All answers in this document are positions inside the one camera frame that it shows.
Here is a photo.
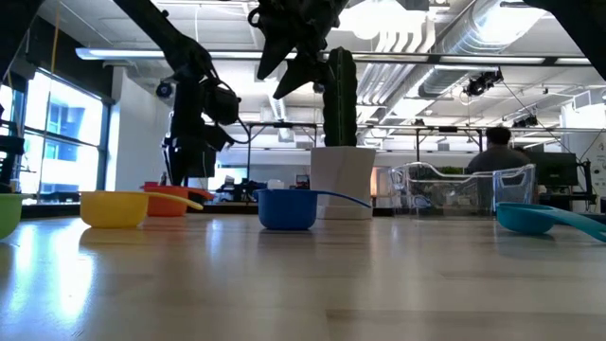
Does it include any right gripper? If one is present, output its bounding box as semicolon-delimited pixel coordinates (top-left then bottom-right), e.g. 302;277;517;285
247;0;351;100

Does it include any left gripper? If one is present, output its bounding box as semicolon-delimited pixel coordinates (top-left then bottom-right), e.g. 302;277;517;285
162;78;234;187

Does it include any orange-red measuring cup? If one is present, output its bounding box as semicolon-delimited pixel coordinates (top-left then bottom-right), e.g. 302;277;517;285
140;182;215;218

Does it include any yellow measuring cup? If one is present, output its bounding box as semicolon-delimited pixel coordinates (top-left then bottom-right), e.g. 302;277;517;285
79;190;205;229

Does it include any blue measuring cup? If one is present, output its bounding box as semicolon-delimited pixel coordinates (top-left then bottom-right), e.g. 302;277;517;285
254;188;373;232

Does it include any green measuring cup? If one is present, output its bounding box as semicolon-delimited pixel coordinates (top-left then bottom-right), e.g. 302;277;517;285
0;192;25;241

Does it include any teal measuring cup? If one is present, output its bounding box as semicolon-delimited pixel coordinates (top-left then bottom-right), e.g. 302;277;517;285
495;202;606;243

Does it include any clear plastic basket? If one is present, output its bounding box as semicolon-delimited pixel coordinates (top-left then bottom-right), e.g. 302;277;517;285
387;161;538;220

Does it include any green cactus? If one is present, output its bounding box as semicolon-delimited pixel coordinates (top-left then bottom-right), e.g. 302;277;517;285
323;45;359;148

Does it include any long ceiling light strip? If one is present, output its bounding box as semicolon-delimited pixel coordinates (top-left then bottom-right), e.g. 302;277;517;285
74;46;593;66

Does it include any large window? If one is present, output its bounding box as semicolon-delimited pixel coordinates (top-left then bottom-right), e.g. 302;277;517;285
0;69;111;203

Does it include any white hexagonal plant pot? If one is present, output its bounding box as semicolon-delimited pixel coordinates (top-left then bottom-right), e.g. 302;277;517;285
307;145;378;221

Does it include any black hanging ceiling device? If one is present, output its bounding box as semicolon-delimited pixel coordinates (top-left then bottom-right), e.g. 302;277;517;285
462;68;505;99

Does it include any person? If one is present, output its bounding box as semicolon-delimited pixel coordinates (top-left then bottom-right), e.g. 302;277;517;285
466;126;534;174

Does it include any black computer monitor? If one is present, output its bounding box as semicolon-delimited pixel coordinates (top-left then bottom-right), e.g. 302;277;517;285
524;150;579;188

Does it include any black background table frame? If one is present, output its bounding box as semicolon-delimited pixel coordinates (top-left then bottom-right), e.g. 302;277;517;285
415;125;485;163
245;121;319;180

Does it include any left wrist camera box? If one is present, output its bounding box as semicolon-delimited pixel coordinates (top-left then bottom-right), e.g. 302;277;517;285
202;77;241;127

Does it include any black aluminium table frame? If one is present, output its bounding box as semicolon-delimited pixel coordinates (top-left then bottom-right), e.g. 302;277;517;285
18;201;606;222

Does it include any silver ventilation duct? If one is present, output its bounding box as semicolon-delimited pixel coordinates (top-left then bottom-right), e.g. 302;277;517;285
419;0;550;99

